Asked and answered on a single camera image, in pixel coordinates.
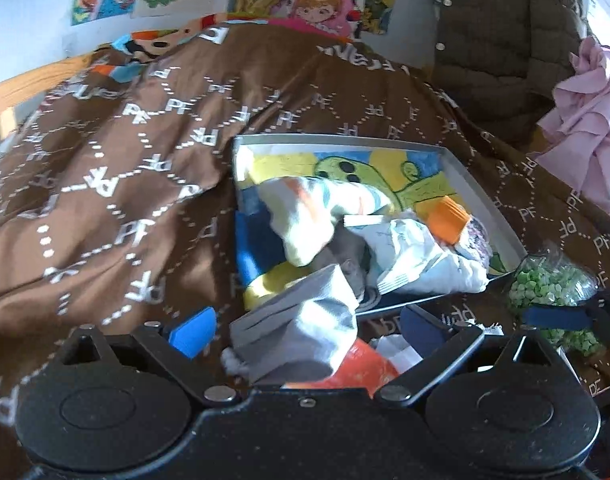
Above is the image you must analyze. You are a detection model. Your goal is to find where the wooden bed rail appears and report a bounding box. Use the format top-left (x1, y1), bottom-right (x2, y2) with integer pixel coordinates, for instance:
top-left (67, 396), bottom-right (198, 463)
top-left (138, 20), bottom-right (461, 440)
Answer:
top-left (0, 54), bottom-right (94, 142)

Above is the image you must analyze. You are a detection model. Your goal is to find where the pink cloth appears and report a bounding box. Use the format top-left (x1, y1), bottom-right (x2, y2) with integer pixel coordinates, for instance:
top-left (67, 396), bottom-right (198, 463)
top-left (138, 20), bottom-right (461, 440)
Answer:
top-left (532, 37), bottom-right (610, 217)

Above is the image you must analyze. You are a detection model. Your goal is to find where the orange plastic cup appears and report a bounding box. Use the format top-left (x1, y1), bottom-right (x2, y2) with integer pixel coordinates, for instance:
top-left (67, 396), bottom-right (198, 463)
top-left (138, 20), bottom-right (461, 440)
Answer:
top-left (427, 196), bottom-right (474, 247)

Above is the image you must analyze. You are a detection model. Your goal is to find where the mottled purple cloth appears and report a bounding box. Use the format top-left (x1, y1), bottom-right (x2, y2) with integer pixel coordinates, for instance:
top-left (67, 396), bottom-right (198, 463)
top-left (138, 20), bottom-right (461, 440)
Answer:
top-left (464, 219), bottom-right (494, 267)

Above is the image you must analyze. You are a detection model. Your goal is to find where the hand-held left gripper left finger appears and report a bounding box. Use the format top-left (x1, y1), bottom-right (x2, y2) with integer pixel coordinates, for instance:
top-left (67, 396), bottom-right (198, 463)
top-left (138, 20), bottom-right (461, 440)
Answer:
top-left (50, 306), bottom-right (242, 407)

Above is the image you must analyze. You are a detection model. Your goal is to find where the grey tray with cartoon print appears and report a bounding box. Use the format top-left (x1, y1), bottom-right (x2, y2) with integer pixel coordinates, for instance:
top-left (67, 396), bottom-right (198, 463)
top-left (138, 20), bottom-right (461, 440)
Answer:
top-left (231, 132), bottom-right (529, 318)

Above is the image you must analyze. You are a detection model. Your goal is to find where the brown patterned blanket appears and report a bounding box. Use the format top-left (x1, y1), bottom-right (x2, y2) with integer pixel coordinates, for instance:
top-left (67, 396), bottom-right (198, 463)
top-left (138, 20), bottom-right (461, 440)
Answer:
top-left (0, 22), bottom-right (610, 441)

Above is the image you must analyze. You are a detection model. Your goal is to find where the pink cartoon wall poster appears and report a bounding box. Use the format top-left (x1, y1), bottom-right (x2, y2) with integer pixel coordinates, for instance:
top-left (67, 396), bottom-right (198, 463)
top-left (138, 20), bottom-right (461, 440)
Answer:
top-left (285, 0), bottom-right (362, 42)

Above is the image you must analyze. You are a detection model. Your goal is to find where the orange and white packet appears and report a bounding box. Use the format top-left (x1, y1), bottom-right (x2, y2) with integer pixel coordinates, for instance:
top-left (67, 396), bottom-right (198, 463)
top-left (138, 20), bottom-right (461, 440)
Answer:
top-left (285, 335), bottom-right (424, 392)

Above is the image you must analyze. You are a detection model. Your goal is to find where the brown quilted jacket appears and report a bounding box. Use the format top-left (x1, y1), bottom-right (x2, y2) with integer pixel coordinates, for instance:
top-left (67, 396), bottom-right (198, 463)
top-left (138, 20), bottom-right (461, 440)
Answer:
top-left (425, 0), bottom-right (599, 152)

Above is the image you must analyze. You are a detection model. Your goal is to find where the striped pastel towel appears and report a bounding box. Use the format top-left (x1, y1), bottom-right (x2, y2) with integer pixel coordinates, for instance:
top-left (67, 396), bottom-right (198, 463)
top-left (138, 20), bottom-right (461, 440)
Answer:
top-left (257, 176), bottom-right (392, 268)

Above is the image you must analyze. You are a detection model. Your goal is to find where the light grey sock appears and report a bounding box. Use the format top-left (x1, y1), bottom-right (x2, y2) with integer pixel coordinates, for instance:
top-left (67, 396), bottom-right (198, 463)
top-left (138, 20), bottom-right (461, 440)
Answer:
top-left (220, 265), bottom-right (362, 384)

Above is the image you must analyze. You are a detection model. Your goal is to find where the colourful cartoon cloth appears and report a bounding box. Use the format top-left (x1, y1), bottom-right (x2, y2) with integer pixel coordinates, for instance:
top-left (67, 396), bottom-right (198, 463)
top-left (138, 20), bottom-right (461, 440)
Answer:
top-left (92, 12), bottom-right (354, 84)

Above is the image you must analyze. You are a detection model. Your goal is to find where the bag of green peas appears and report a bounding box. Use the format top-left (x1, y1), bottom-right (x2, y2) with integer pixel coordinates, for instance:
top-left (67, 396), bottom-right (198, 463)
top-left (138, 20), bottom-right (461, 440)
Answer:
top-left (505, 252), bottom-right (606, 359)

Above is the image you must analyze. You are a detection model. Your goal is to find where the white printed packet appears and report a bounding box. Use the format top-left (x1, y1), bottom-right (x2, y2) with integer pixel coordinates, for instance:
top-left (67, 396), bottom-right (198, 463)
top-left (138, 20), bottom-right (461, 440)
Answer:
top-left (362, 217), bottom-right (489, 297)

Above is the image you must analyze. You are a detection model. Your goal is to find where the dark grey sock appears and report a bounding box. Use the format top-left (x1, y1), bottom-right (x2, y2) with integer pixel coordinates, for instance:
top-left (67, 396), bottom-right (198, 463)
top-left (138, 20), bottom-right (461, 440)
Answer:
top-left (329, 225), bottom-right (382, 307)

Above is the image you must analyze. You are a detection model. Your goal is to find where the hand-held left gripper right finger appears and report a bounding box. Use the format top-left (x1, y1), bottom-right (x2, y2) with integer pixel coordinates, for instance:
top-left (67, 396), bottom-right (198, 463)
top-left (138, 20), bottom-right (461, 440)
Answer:
top-left (374, 304), bottom-right (572, 407)

